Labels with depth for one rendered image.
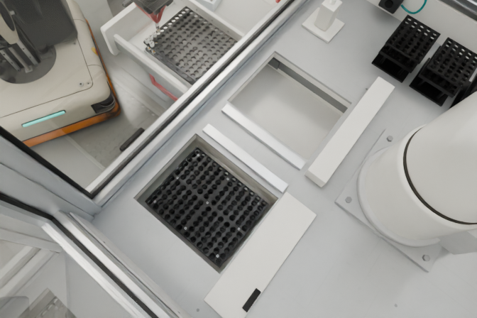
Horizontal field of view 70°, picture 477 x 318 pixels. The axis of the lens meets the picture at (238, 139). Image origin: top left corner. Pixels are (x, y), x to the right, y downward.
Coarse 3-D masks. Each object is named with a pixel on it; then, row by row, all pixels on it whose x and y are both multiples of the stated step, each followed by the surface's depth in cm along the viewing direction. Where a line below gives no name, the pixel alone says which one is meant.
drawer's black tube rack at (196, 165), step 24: (192, 168) 84; (216, 168) 81; (168, 192) 81; (192, 192) 79; (216, 192) 79; (240, 192) 82; (168, 216) 79; (192, 216) 77; (216, 216) 77; (240, 216) 78; (192, 240) 78; (216, 240) 78; (240, 240) 75; (216, 264) 73
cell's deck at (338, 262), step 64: (320, 0) 99; (256, 64) 89; (320, 64) 90; (192, 128) 80; (384, 128) 84; (128, 192) 73; (320, 192) 76; (128, 256) 68; (192, 256) 69; (320, 256) 71; (384, 256) 71; (448, 256) 72
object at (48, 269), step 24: (0, 216) 36; (24, 216) 43; (0, 240) 30; (24, 240) 35; (48, 240) 42; (72, 240) 54; (0, 264) 26; (24, 264) 29; (48, 264) 34; (72, 264) 41; (96, 264) 52; (0, 288) 22; (24, 288) 25; (48, 288) 29; (72, 288) 34; (96, 288) 40; (120, 288) 50; (0, 312) 20; (24, 312) 22; (48, 312) 25; (72, 312) 28; (96, 312) 33; (120, 312) 39; (144, 312) 49
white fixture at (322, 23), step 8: (328, 0) 88; (336, 0) 88; (320, 8) 88; (328, 8) 87; (336, 8) 87; (312, 16) 95; (320, 16) 90; (328, 16) 89; (304, 24) 94; (312, 24) 94; (320, 24) 92; (328, 24) 91; (336, 24) 95; (312, 32) 93; (320, 32) 93; (328, 32) 93; (336, 32) 94; (328, 40) 92
